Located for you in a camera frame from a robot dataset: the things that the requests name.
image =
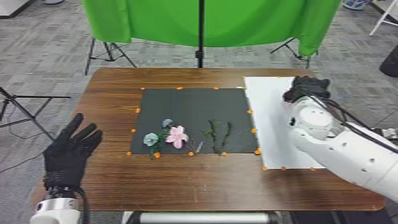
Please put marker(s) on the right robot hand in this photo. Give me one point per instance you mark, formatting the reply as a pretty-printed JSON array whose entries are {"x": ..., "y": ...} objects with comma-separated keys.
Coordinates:
[{"x": 306, "y": 88}]

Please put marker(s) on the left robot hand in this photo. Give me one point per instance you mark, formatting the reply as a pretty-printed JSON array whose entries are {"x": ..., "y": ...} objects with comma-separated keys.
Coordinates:
[{"x": 68, "y": 156}]

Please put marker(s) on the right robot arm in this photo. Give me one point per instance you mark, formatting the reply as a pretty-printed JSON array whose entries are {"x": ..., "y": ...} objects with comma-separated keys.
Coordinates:
[{"x": 348, "y": 150}]

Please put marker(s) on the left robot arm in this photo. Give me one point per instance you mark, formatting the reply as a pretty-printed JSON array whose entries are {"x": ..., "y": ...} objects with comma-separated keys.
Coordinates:
[{"x": 55, "y": 208}]

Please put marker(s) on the black stand legs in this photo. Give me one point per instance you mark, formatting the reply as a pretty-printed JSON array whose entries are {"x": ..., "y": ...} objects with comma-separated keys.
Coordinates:
[
  {"x": 293, "y": 50},
  {"x": 109, "y": 53}
]

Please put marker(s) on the white sheet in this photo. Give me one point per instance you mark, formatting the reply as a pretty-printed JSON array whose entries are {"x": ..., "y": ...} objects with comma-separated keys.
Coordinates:
[{"x": 269, "y": 126}]

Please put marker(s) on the teal flower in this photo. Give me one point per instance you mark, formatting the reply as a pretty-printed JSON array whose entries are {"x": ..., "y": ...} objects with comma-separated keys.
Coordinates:
[{"x": 151, "y": 139}]

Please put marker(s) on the black tripod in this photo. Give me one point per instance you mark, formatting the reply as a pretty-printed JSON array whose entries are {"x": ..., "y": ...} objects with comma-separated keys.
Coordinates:
[{"x": 23, "y": 106}]

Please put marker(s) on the pink flower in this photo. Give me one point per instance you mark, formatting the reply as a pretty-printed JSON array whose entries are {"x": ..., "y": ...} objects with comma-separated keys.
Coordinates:
[{"x": 176, "y": 136}]

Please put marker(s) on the blue flower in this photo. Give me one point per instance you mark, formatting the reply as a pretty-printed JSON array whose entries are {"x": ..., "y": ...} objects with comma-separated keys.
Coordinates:
[{"x": 167, "y": 123}]

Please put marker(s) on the green sprig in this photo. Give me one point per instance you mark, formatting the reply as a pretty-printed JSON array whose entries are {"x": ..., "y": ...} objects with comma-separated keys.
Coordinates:
[
  {"x": 212, "y": 132},
  {"x": 226, "y": 136}
]

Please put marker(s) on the dark mat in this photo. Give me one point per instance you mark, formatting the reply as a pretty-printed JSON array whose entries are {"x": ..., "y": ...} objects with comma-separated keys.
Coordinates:
[{"x": 196, "y": 110}]

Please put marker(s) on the small pale leaf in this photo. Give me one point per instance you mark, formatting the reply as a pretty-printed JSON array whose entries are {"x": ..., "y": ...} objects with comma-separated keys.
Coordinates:
[{"x": 199, "y": 146}]

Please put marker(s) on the white stand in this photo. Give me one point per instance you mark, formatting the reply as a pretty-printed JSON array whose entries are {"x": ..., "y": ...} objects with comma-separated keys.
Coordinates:
[{"x": 384, "y": 18}]

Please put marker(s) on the pale grey bar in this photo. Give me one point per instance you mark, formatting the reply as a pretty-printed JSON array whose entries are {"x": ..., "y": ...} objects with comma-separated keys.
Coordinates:
[{"x": 205, "y": 218}]

